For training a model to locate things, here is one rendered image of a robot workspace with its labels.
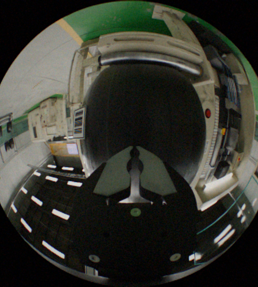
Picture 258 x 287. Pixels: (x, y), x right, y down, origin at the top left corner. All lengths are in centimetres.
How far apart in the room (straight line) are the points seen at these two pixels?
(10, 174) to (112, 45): 1149
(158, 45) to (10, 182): 1172
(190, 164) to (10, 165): 1147
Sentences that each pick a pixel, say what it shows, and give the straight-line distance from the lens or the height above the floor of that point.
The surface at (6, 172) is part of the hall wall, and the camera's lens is 1131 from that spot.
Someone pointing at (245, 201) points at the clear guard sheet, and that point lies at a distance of 74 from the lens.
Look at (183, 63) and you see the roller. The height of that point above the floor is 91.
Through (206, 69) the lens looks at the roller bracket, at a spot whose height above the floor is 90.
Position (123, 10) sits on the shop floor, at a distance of 115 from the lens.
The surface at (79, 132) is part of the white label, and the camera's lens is 18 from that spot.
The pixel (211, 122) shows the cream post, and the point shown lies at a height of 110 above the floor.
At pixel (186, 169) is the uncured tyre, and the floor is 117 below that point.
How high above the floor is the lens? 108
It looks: 21 degrees up
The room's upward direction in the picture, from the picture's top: 179 degrees clockwise
